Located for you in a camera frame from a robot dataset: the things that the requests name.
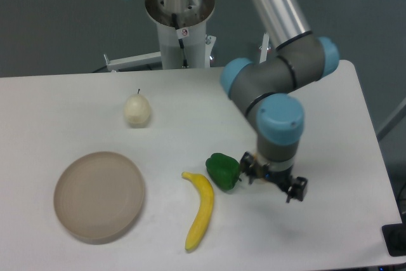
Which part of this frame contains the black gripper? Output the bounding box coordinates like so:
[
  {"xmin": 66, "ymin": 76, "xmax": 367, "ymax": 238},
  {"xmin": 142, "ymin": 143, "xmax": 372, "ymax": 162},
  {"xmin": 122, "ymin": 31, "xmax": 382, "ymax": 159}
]
[{"xmin": 239, "ymin": 152, "xmax": 308, "ymax": 203}]

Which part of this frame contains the yellow banana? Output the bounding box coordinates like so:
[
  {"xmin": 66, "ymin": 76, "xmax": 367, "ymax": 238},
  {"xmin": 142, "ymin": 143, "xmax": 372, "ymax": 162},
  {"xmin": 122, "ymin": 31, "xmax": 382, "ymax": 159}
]
[{"xmin": 181, "ymin": 172, "xmax": 214, "ymax": 252}]

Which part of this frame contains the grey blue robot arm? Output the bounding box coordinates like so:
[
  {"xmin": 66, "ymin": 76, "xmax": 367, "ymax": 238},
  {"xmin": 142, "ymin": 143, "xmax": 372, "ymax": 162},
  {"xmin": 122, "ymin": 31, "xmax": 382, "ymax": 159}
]
[{"xmin": 145, "ymin": 0, "xmax": 339, "ymax": 201}]

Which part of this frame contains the green bell pepper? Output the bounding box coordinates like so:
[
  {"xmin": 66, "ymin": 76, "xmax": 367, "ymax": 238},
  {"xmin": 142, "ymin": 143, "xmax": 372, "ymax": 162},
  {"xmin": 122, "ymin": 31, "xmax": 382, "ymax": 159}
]
[{"xmin": 206, "ymin": 152, "xmax": 240, "ymax": 191}]

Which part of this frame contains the black device at edge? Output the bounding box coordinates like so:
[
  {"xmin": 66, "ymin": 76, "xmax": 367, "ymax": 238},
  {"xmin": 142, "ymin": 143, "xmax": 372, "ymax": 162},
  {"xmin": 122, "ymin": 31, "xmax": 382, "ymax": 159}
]
[{"xmin": 381, "ymin": 223, "xmax": 405, "ymax": 257}]

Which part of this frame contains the grey metal table leg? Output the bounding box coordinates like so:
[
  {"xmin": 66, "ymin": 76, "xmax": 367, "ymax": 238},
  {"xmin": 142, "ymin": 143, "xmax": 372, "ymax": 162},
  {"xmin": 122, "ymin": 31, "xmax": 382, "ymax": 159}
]
[{"xmin": 376, "ymin": 98, "xmax": 406, "ymax": 142}]

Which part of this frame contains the pale white pear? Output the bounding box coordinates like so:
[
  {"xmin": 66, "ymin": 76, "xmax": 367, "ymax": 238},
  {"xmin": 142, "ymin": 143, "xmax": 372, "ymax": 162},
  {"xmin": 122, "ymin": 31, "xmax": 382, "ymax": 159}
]
[{"xmin": 123, "ymin": 89, "xmax": 152, "ymax": 128}]

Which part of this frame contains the beige round plate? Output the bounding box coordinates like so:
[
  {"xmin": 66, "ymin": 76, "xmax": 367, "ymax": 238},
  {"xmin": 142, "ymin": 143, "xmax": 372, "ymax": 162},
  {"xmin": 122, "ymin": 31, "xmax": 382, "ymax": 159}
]
[{"xmin": 53, "ymin": 152, "xmax": 145, "ymax": 245}]

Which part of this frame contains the white metal bracket right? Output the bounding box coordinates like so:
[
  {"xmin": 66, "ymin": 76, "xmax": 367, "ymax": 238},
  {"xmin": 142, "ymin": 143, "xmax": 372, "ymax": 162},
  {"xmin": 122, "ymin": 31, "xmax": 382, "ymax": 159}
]
[{"xmin": 259, "ymin": 32, "xmax": 272, "ymax": 63}]

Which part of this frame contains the white metal bracket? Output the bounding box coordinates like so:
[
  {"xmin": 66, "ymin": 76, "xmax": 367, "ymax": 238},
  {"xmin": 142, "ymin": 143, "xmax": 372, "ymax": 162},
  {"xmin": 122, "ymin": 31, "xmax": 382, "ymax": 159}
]
[
  {"xmin": 259, "ymin": 32, "xmax": 272, "ymax": 63},
  {"xmin": 103, "ymin": 51, "xmax": 162, "ymax": 72}
]

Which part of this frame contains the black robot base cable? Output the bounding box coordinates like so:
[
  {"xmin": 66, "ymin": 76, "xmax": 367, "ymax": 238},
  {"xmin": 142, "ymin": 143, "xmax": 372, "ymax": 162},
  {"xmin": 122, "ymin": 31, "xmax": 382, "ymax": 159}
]
[{"xmin": 171, "ymin": 13, "xmax": 190, "ymax": 69}]

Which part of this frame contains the white metal bracket left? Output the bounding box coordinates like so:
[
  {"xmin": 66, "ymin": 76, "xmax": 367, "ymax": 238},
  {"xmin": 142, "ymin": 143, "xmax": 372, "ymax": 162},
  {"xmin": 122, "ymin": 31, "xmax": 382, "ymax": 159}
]
[{"xmin": 103, "ymin": 51, "xmax": 162, "ymax": 72}]

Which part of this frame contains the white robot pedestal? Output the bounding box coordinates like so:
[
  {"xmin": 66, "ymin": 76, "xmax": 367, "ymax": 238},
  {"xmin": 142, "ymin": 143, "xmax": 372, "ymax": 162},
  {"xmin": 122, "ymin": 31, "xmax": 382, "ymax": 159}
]
[{"xmin": 145, "ymin": 0, "xmax": 215, "ymax": 70}]

